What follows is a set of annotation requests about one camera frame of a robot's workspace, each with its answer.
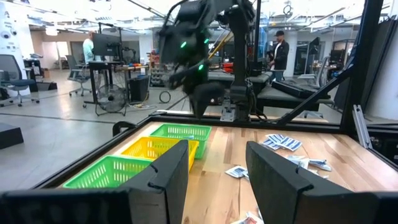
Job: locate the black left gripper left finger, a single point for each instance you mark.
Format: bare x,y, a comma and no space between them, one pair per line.
161,186

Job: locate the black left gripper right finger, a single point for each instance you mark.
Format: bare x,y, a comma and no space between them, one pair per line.
280,193

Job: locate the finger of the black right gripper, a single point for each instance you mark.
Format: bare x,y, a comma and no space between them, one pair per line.
199,96
213,93

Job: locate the blue striped bandage packet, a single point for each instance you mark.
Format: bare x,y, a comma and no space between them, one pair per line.
270,144
290,144
188,137
276,137

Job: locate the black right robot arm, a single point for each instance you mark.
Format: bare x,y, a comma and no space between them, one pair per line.
241,62

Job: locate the silver mounting plate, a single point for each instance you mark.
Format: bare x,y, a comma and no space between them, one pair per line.
228,113

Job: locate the white blue antiseptic pad packet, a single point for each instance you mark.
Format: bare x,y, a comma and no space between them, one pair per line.
246,175
236,171
321,165
295,159

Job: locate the parts shelf rack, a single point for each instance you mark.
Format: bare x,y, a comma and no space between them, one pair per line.
155,71

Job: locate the green plastic basket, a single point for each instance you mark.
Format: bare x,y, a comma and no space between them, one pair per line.
105,174
183,130

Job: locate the white sachet red blue print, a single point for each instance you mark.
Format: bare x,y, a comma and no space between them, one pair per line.
248,219

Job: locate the yellow plastic basket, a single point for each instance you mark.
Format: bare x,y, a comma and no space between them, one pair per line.
149,147

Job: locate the grey side table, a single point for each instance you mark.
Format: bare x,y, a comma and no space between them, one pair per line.
264,77

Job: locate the wooden top workbench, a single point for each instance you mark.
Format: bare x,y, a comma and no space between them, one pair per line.
133,67

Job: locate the dark grey desk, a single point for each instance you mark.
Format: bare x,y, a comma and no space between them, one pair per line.
289,102

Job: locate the person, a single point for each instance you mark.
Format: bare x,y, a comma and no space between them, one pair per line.
88,49
280,53

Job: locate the black floor fan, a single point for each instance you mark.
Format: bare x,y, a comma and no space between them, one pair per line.
111,99

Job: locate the black keyboard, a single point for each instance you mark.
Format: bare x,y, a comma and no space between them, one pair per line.
298,88

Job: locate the black computer monitor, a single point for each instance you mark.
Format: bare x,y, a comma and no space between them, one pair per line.
107,45

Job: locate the black standing desk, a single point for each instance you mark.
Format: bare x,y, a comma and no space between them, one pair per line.
99,65

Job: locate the silver angled strut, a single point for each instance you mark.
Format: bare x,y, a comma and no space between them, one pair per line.
362,127

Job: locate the grey office chair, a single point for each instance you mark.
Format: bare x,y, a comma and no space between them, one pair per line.
317,74
76,74

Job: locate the black low platform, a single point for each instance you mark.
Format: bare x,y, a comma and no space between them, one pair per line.
46,86

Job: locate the black floor box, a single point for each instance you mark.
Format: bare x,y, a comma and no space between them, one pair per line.
9,135

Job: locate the black partition panel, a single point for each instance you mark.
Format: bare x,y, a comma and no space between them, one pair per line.
379,62

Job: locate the black aluminium rig frame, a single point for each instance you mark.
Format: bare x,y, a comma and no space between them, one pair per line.
295,125

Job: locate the thin black post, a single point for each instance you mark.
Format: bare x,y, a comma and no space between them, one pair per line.
257,31

